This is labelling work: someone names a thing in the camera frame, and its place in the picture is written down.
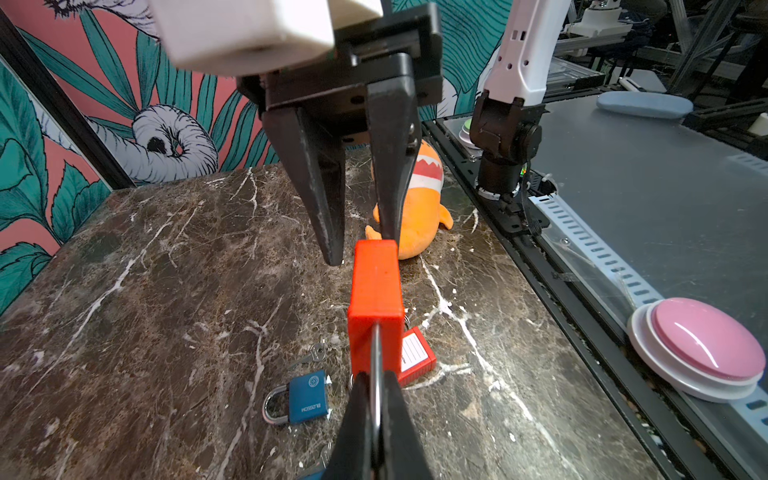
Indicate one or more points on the right black frame post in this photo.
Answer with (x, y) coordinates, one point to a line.
(23, 62)

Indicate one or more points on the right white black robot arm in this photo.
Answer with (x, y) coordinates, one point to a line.
(505, 123)

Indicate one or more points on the green push button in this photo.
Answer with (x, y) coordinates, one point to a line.
(464, 135)

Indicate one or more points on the orange shark plush toy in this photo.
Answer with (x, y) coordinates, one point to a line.
(423, 212)

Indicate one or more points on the white vented strip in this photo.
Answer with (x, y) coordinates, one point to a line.
(746, 398)

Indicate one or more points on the grey oval pad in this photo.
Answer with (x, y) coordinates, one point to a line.
(645, 104)

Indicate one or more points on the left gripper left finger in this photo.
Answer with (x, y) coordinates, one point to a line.
(351, 457)

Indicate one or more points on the blue padlock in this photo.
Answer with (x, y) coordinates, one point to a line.
(313, 473)
(306, 400)

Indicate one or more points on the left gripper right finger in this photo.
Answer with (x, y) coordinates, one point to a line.
(402, 453)

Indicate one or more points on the black front mounting rail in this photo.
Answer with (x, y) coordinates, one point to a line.
(667, 437)

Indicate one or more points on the small silver key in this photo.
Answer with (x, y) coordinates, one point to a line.
(315, 354)

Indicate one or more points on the red padlock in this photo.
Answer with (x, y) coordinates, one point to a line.
(376, 319)
(417, 358)

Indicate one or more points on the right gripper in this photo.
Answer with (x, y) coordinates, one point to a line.
(323, 47)

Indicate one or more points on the pink push button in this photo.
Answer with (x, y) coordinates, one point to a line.
(708, 339)

